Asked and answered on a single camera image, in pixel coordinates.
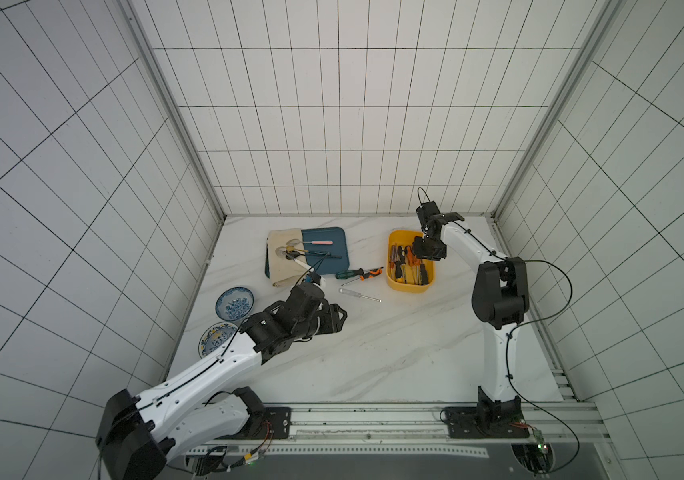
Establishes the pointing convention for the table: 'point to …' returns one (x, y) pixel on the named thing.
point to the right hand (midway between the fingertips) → (413, 253)
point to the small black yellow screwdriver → (404, 261)
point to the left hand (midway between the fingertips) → (333, 322)
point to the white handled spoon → (301, 263)
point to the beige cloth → (283, 270)
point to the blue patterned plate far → (234, 303)
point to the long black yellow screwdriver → (399, 264)
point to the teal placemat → (338, 248)
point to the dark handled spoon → (295, 254)
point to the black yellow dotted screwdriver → (423, 274)
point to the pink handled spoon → (298, 241)
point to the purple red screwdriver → (392, 262)
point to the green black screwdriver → (349, 273)
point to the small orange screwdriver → (369, 274)
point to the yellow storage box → (403, 238)
